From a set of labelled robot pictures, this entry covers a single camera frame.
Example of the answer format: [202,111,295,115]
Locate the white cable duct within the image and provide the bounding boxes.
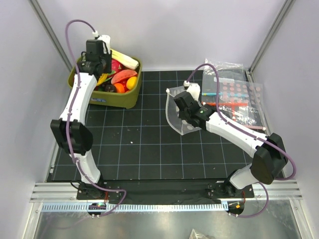
[41,202,228,213]

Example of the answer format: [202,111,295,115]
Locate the watermelon slice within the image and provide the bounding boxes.
[111,69,138,85]

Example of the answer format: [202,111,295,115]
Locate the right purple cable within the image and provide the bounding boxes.
[183,63,297,180]

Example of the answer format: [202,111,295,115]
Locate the orange blue zipper bag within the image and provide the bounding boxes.
[201,77,263,109]

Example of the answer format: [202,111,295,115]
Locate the green white leek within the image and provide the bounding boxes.
[112,49,139,70]

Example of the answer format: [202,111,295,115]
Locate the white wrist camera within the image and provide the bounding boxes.
[184,82,200,102]
[97,35,111,54]

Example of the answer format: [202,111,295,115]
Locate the yellow lemon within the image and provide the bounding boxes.
[126,76,138,90]

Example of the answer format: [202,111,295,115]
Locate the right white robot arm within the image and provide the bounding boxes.
[173,91,289,197]

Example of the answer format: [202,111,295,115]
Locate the orange fruit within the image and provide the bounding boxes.
[114,83,126,94]

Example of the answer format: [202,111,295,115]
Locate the black grid mat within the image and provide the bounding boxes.
[47,70,276,181]

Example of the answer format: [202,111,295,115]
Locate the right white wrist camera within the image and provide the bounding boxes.
[184,82,200,102]

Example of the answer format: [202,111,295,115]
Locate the yellow banana bunch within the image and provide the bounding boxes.
[96,73,108,86]

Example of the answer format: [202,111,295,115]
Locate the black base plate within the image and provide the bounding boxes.
[76,178,254,204]

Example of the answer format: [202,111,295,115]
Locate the pink dragon fruit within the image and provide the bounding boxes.
[111,59,123,74]

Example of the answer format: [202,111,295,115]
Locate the dotted zip top bag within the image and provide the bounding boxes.
[165,86,200,135]

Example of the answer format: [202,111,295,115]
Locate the pink zipper bag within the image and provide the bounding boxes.
[219,102,266,131]

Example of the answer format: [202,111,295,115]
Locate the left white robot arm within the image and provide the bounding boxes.
[50,35,112,199]

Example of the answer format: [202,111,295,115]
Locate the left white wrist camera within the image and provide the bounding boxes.
[97,35,111,54]

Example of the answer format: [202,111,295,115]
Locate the olive green plastic bin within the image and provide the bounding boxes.
[67,52,143,109]

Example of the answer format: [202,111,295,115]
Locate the clear crumpled bag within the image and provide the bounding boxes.
[203,58,246,83]

